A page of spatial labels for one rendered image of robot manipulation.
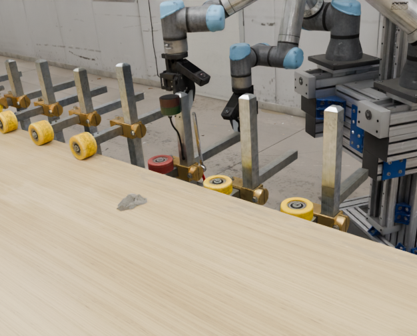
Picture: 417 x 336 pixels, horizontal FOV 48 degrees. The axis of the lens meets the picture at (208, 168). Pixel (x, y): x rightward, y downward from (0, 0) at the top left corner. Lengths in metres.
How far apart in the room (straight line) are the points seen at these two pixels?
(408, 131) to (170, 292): 1.01
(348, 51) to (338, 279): 1.25
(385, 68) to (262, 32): 2.75
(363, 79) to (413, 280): 1.26
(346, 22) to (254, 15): 2.68
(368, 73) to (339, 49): 0.17
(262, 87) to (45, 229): 3.73
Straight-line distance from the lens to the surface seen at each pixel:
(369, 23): 4.02
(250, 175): 1.33
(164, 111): 1.39
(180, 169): 1.50
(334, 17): 2.03
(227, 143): 1.70
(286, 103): 4.60
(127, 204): 1.24
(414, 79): 1.64
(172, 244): 1.06
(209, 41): 5.11
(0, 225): 1.30
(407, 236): 2.18
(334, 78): 2.02
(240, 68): 1.69
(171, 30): 1.47
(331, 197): 1.22
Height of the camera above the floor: 1.49
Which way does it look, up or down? 25 degrees down
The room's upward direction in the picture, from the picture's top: 5 degrees counter-clockwise
